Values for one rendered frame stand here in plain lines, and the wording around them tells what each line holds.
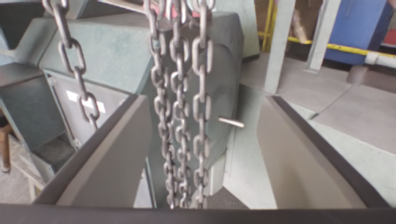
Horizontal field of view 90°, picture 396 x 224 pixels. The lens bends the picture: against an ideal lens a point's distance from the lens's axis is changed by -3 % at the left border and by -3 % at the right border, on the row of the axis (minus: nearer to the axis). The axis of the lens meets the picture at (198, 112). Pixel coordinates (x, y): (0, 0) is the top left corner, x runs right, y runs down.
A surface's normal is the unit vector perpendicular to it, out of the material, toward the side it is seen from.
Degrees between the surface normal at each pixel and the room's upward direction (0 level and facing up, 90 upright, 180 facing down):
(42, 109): 90
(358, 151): 90
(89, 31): 45
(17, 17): 90
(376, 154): 90
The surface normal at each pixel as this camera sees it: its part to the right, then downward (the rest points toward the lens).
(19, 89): 0.87, 0.25
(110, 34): -0.35, -0.29
